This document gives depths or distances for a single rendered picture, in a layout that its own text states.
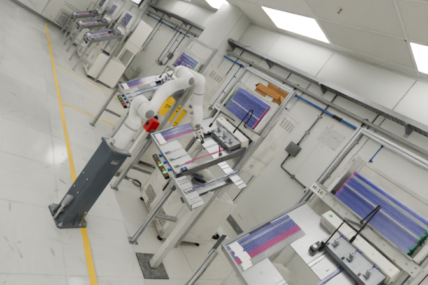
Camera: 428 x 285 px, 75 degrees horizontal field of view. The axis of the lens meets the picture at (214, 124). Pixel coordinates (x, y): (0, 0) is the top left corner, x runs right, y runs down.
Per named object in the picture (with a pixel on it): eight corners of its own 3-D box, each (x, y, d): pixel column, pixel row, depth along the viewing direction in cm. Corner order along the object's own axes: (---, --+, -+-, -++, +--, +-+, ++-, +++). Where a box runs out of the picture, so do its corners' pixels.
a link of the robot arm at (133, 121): (127, 128, 201) (146, 101, 198) (118, 116, 213) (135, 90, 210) (140, 133, 210) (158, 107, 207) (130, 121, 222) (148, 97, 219)
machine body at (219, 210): (156, 242, 263) (195, 191, 256) (135, 194, 315) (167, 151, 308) (202, 249, 306) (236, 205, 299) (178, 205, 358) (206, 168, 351)
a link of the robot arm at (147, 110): (139, 114, 214) (148, 125, 203) (130, 104, 205) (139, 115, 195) (189, 74, 222) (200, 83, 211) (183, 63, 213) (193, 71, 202)
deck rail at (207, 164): (176, 179, 238) (176, 173, 234) (176, 178, 239) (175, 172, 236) (246, 152, 266) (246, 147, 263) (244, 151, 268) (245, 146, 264)
